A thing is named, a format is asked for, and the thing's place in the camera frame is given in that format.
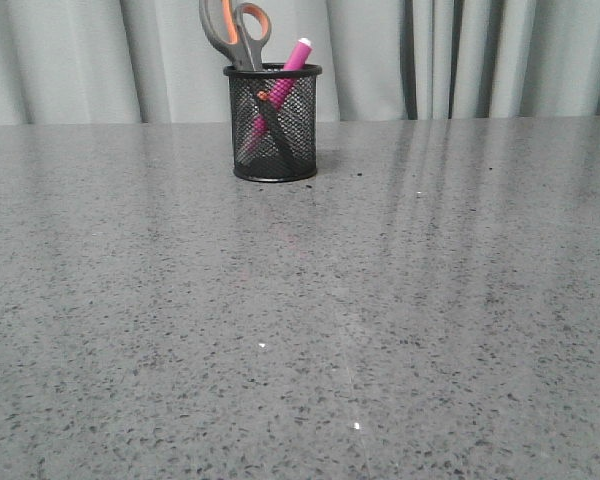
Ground grey curtain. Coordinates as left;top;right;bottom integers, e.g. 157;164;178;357
0;1;600;125

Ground grey orange scissors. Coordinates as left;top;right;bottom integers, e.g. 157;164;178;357
199;1;293;169

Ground pink marker pen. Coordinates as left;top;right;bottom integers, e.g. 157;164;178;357
247;38;312;153

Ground black mesh pen holder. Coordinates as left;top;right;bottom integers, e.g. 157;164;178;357
224;63;322;183

